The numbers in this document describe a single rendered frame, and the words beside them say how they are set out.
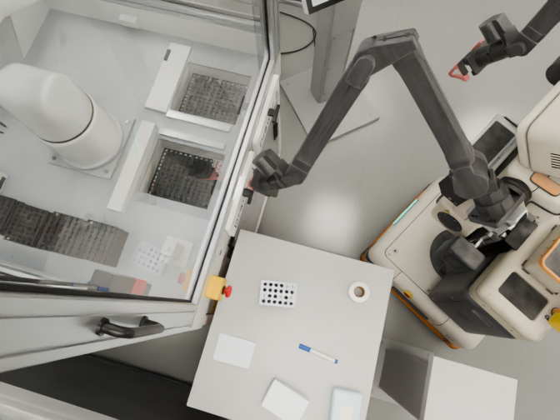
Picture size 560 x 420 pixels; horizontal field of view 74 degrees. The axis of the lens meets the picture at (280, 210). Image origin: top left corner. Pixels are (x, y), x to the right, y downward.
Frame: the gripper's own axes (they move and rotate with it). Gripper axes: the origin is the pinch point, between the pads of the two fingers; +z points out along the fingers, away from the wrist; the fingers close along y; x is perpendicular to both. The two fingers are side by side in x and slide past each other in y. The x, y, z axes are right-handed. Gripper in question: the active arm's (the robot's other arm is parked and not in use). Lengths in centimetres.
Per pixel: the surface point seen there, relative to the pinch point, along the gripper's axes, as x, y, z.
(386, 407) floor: 71, -120, 24
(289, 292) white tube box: 30.9, -22.9, -4.6
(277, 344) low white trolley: 49, -25, -2
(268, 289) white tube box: 31.9, -17.7, 0.6
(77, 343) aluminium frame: 48, 43, -53
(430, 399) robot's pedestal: 52, -69, -33
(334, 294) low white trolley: 27.3, -37.8, -10.5
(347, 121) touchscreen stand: -81, -74, 54
